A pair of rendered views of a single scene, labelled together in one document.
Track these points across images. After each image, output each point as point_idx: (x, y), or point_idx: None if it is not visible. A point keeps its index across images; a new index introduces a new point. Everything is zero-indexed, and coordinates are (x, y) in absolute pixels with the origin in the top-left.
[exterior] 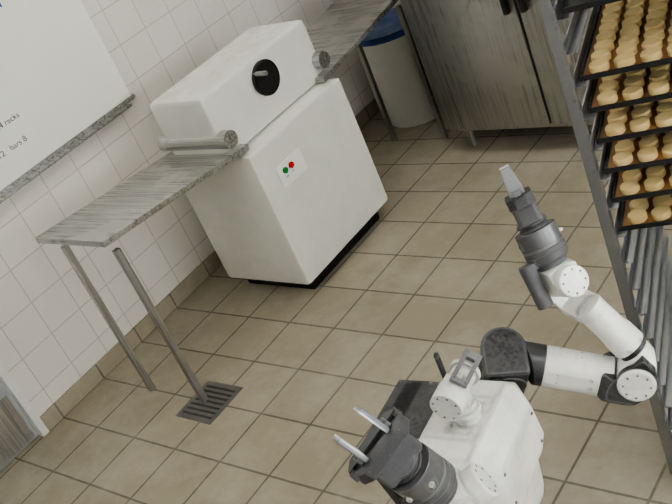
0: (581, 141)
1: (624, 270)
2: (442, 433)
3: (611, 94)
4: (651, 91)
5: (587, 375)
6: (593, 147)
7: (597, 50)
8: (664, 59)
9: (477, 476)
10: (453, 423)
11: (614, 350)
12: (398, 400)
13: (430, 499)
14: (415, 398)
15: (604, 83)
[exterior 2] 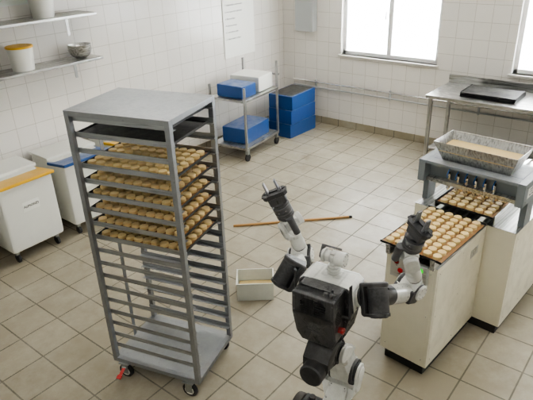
0: (179, 209)
1: (189, 274)
2: (339, 279)
3: None
4: (187, 180)
5: (304, 259)
6: None
7: (158, 171)
8: (193, 163)
9: None
10: (335, 276)
11: (303, 245)
12: (308, 291)
13: None
14: (310, 286)
15: (161, 186)
